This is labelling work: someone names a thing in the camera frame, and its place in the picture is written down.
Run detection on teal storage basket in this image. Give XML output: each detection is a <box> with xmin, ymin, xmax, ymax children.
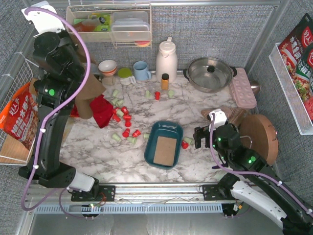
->
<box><xmin>144</xmin><ymin>121</ymin><xmax>183</xmax><ymax>170</ymax></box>

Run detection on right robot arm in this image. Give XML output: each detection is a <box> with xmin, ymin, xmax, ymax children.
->
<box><xmin>193</xmin><ymin>124</ymin><xmax>313</xmax><ymax>235</ymax></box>

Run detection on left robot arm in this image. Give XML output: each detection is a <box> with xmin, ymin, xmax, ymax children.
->
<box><xmin>19</xmin><ymin>30</ymin><xmax>99</xmax><ymax>193</ymax></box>

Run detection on green capsule by basket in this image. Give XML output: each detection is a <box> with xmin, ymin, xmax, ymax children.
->
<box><xmin>183</xmin><ymin>137</ymin><xmax>194</xmax><ymax>145</ymax></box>

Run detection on red capsule by basket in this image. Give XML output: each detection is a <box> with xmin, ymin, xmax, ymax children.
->
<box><xmin>181</xmin><ymin>141</ymin><xmax>189</xmax><ymax>149</ymax></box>

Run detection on green capsule beside basket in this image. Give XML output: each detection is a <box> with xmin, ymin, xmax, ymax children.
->
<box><xmin>143</xmin><ymin>133</ymin><xmax>150</xmax><ymax>140</ymax></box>

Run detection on green capsule top right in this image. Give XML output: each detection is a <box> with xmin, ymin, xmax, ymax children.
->
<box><xmin>168</xmin><ymin>90</ymin><xmax>175</xmax><ymax>99</ymax></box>

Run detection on round wooden board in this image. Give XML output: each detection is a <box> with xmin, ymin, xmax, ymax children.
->
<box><xmin>239</xmin><ymin>114</ymin><xmax>278</xmax><ymax>165</ymax></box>

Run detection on steel pot with lid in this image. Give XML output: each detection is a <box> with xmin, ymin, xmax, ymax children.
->
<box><xmin>183</xmin><ymin>57</ymin><xmax>238</xmax><ymax>94</ymax></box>

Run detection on red capsule top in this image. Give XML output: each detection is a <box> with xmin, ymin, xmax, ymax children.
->
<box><xmin>155</xmin><ymin>92</ymin><xmax>160</xmax><ymax>100</ymax></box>

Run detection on pink egg tray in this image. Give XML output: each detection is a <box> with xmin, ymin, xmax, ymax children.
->
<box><xmin>229</xmin><ymin>67</ymin><xmax>257</xmax><ymax>109</ymax></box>

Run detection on orange spice bottle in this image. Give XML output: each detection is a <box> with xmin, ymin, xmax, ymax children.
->
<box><xmin>161</xmin><ymin>73</ymin><xmax>169</xmax><ymax>90</ymax></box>

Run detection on red capsule lower right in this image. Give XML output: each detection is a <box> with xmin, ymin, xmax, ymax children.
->
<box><xmin>132</xmin><ymin>130</ymin><xmax>141</xmax><ymax>138</ymax></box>

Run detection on steel ladle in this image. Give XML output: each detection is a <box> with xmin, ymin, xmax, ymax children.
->
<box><xmin>249</xmin><ymin>80</ymin><xmax>261</xmax><ymax>95</ymax></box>

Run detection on green capsule lower middle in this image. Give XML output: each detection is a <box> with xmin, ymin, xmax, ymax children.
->
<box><xmin>127</xmin><ymin>137</ymin><xmax>137</xmax><ymax>144</ymax></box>

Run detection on red capsule cluster four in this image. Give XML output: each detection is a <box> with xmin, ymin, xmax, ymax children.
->
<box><xmin>125</xmin><ymin>120</ymin><xmax>132</xmax><ymax>128</ymax></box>

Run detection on red capsule cluster three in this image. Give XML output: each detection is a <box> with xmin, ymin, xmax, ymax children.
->
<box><xmin>123</xmin><ymin>114</ymin><xmax>132</xmax><ymax>120</ymax></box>

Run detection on red capsule lower middle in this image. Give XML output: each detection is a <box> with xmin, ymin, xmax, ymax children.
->
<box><xmin>122</xmin><ymin>128</ymin><xmax>130</xmax><ymax>138</ymax></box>

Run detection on white thermos jug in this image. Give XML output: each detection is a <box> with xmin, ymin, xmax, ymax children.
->
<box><xmin>156</xmin><ymin>37</ymin><xmax>178</xmax><ymax>83</ymax></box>

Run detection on red capsule cluster one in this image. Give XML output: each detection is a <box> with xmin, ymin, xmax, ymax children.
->
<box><xmin>121</xmin><ymin>106</ymin><xmax>129</xmax><ymax>115</ymax></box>

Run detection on green capsule in cluster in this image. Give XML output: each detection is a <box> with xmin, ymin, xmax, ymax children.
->
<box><xmin>116</xmin><ymin>109</ymin><xmax>124</xmax><ymax>117</ymax></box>

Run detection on blue mug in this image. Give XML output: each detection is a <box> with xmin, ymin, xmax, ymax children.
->
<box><xmin>133</xmin><ymin>61</ymin><xmax>152</xmax><ymax>81</ymax></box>

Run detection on green capsule lower left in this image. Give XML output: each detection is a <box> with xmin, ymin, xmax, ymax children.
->
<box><xmin>112</xmin><ymin>133</ymin><xmax>121</xmax><ymax>142</ymax></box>

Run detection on red capsule cluster two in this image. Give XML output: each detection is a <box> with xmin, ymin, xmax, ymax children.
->
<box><xmin>112</xmin><ymin>114</ymin><xmax>121</xmax><ymax>122</ymax></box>

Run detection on green capsule pair left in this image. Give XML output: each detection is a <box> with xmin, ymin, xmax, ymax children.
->
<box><xmin>112</xmin><ymin>98</ymin><xmax>119</xmax><ymax>105</ymax></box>

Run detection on green capsule far left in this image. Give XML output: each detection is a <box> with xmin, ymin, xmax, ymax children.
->
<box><xmin>112</xmin><ymin>89</ymin><xmax>119</xmax><ymax>97</ymax></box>

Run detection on green lid cup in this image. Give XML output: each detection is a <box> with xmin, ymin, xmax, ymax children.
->
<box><xmin>118</xmin><ymin>68</ymin><xmax>136</xmax><ymax>86</ymax></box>

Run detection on red cloth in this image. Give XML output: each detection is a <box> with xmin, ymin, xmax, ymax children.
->
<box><xmin>70</xmin><ymin>94</ymin><xmax>113</xmax><ymax>128</ymax></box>

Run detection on pepper grinder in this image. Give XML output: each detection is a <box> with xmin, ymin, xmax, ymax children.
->
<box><xmin>99</xmin><ymin>76</ymin><xmax>116</xmax><ymax>86</ymax></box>

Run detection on white orange bowl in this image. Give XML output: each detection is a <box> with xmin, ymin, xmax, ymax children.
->
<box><xmin>98</xmin><ymin>60</ymin><xmax>117</xmax><ymax>76</ymax></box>

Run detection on brown cloth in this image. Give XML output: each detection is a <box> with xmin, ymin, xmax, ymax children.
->
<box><xmin>70</xmin><ymin>34</ymin><xmax>106</xmax><ymax>119</ymax></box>

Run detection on red seasoning packet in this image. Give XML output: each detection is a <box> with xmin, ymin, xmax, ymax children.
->
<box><xmin>278</xmin><ymin>13</ymin><xmax>313</xmax><ymax>121</ymax></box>

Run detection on clear plastic containers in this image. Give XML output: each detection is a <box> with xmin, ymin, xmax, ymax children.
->
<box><xmin>111</xmin><ymin>11</ymin><xmax>150</xmax><ymax>42</ymax></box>

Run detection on white wire basket right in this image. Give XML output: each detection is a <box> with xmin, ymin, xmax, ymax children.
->
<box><xmin>268</xmin><ymin>43</ymin><xmax>313</xmax><ymax>136</ymax></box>

